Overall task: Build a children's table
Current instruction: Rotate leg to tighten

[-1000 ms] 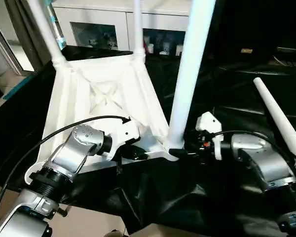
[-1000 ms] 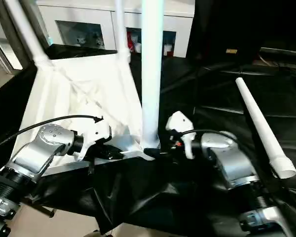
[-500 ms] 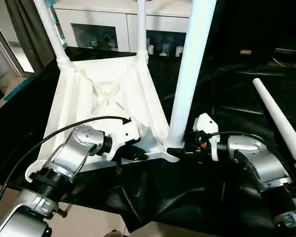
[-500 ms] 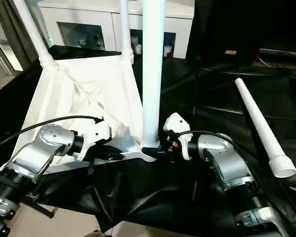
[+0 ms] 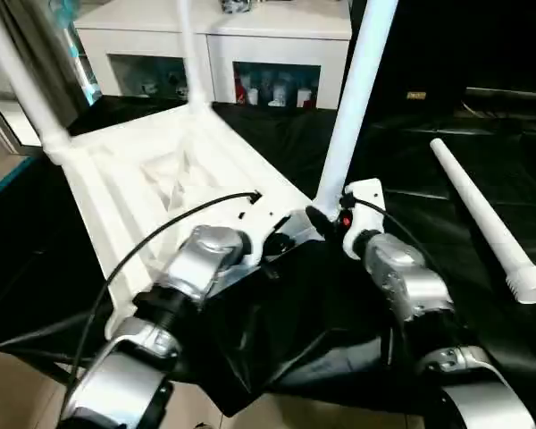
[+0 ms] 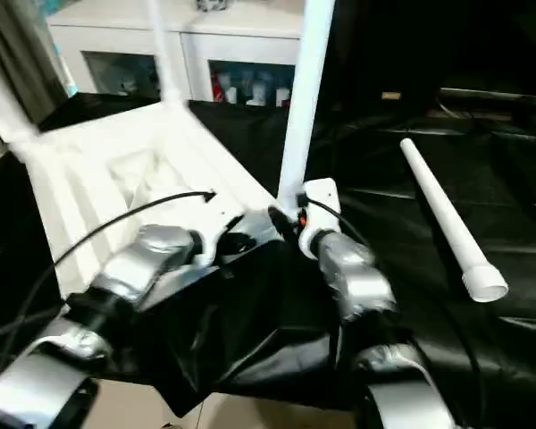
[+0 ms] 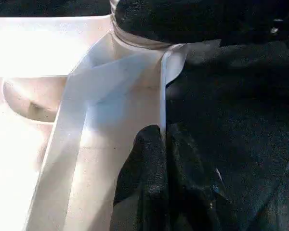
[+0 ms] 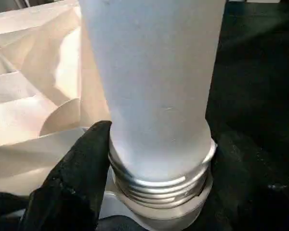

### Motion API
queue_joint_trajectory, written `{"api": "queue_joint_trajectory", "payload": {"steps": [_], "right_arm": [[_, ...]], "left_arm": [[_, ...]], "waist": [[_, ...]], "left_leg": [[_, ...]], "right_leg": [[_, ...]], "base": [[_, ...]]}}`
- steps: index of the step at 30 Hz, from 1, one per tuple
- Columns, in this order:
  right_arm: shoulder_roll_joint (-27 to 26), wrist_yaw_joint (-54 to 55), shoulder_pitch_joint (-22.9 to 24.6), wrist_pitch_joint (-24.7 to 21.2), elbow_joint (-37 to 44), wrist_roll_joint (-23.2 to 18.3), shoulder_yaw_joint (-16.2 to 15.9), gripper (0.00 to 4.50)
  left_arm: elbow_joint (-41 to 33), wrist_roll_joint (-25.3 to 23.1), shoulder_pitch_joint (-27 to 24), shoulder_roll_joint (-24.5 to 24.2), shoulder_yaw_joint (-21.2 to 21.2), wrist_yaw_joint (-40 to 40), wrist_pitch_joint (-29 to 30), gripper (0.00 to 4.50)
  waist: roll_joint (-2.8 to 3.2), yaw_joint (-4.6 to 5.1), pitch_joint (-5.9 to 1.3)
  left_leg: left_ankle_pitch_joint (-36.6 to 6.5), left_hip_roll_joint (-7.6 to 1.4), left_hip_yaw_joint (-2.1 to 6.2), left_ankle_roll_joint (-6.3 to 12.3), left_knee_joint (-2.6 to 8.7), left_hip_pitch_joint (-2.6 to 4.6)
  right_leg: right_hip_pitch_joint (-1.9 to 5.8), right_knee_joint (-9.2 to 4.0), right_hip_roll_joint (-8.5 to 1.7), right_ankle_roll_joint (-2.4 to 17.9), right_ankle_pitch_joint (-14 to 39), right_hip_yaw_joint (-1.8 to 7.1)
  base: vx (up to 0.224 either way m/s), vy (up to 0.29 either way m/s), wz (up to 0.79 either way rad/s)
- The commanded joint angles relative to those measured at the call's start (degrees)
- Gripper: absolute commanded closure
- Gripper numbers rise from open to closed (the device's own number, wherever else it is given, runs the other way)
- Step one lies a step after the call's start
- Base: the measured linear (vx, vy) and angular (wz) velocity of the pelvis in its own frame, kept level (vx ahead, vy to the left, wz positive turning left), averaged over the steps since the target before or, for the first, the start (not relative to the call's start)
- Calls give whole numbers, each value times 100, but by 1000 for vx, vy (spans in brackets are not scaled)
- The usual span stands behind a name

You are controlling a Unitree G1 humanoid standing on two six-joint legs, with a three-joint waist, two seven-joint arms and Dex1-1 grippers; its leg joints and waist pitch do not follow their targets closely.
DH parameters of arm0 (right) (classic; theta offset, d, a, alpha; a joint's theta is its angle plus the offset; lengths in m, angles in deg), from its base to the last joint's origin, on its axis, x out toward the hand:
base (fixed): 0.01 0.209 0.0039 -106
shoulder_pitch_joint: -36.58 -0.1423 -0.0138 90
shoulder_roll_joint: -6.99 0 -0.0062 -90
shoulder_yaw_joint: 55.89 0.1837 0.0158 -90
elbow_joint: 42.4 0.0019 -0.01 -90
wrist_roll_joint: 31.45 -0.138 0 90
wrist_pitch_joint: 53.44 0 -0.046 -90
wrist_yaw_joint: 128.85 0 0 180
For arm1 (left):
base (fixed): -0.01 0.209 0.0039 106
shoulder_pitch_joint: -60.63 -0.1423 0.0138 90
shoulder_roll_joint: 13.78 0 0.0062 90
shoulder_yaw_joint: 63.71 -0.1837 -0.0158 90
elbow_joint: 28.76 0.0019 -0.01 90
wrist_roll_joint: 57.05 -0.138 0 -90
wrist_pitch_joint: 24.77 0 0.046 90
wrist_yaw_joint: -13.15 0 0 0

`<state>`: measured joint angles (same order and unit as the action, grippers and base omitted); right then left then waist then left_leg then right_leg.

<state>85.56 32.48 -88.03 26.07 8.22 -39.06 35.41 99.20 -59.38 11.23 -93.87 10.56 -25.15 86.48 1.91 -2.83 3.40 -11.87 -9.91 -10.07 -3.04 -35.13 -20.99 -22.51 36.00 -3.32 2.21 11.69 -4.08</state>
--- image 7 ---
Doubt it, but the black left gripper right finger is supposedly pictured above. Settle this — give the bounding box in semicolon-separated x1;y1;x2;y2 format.
165;124;234;231

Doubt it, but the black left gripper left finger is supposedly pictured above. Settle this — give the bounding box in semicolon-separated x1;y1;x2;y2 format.
109;124;171;231

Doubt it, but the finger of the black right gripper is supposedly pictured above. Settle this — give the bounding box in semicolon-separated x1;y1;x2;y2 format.
115;0;232;46

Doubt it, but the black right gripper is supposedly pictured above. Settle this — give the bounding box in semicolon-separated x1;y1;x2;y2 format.
219;0;289;49

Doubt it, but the white plastic table leg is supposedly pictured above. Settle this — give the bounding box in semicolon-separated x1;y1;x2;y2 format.
109;0;176;50

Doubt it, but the white plastic table top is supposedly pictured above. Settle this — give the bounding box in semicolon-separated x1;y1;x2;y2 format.
0;14;191;231

